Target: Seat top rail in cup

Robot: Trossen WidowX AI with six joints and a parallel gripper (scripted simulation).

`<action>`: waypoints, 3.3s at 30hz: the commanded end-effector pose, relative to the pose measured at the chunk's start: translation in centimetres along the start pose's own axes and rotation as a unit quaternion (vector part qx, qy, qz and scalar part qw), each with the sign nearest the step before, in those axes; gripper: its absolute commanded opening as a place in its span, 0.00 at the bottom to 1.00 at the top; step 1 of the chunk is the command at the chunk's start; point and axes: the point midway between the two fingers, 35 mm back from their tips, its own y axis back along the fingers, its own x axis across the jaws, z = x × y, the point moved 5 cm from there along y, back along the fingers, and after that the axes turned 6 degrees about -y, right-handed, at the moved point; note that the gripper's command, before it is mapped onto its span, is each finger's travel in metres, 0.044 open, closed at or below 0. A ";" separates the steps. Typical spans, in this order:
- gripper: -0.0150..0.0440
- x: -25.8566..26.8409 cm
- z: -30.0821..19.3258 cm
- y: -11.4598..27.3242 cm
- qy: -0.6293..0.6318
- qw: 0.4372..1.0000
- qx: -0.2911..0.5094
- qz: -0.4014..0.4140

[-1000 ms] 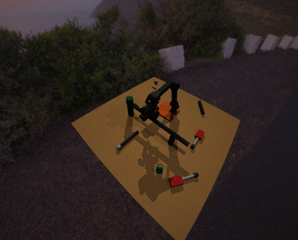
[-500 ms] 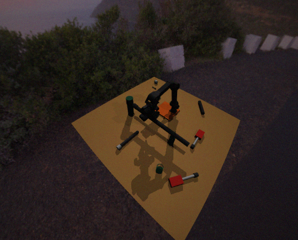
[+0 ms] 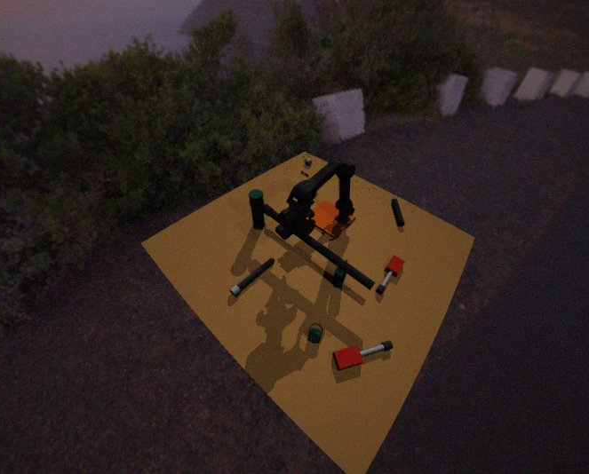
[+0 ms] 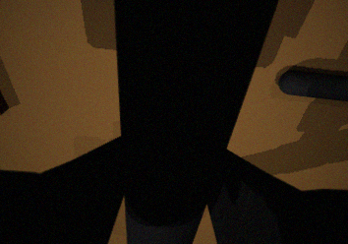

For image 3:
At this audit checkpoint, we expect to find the dark metal rail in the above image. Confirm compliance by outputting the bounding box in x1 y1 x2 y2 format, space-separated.
267 209 376 290

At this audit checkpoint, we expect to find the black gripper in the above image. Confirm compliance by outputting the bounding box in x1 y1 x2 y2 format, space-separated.
275 209 314 240

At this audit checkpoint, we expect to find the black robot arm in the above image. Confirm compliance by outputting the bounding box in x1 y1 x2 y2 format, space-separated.
277 159 355 237

